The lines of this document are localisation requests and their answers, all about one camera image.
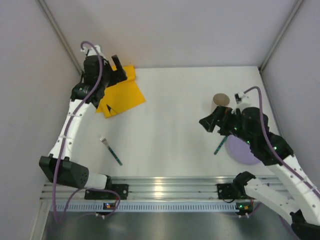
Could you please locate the beige paper cup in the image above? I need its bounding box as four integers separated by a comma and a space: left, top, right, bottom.
210, 93, 230, 113

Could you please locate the spoon with teal handle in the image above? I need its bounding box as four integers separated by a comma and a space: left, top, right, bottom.
213, 136, 228, 155

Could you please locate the yellow cartoon cloth placemat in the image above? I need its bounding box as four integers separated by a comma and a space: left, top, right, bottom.
96, 65, 146, 118

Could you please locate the purple plastic plate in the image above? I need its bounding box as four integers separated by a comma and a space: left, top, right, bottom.
226, 135, 261, 166

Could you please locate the fork with teal handle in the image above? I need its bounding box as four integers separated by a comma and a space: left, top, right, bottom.
99, 134, 123, 166

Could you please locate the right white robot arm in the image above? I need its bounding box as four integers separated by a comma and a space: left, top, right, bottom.
199, 106, 320, 240

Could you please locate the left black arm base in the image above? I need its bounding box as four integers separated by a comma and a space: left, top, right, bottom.
84, 184, 129, 200

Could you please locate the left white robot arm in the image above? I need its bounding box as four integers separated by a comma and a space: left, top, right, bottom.
39, 55, 127, 190

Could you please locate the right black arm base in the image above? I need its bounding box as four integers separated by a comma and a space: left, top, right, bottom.
216, 183, 248, 201

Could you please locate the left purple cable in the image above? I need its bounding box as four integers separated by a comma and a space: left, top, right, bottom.
51, 40, 121, 225

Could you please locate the slotted grey cable duct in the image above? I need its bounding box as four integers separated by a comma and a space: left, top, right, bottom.
56, 201, 253, 214

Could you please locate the aluminium mounting rail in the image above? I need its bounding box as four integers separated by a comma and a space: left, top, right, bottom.
39, 176, 296, 201

